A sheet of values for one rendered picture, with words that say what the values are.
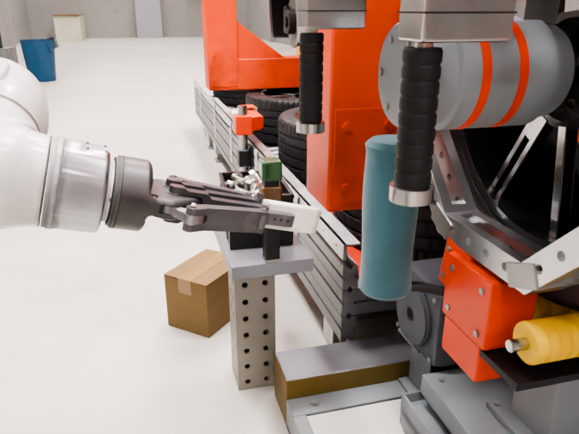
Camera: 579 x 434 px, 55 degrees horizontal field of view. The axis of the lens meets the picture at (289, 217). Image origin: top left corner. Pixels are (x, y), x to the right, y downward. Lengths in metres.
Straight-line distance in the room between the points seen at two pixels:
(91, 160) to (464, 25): 0.36
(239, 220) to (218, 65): 2.46
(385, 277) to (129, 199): 0.48
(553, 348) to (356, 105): 0.60
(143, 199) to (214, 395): 1.00
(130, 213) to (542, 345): 0.54
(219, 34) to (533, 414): 2.41
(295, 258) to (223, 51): 2.01
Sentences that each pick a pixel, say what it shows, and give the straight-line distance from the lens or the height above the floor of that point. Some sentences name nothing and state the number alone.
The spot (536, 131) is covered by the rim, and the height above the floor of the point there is 0.76.
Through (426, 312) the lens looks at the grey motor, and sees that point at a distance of 1.16.
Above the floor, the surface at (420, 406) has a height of 0.15.
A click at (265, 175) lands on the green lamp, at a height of 0.63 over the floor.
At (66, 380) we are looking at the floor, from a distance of 1.65.
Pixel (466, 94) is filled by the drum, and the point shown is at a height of 0.83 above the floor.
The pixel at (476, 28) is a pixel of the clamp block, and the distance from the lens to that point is 0.54.
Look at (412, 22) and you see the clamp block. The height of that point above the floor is 0.92.
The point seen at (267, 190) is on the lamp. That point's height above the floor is 0.60.
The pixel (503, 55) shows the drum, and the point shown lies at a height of 0.88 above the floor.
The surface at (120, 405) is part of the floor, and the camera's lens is 1.52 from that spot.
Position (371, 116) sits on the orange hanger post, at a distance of 1.15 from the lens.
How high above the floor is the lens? 0.93
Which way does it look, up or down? 21 degrees down
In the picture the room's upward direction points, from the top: straight up
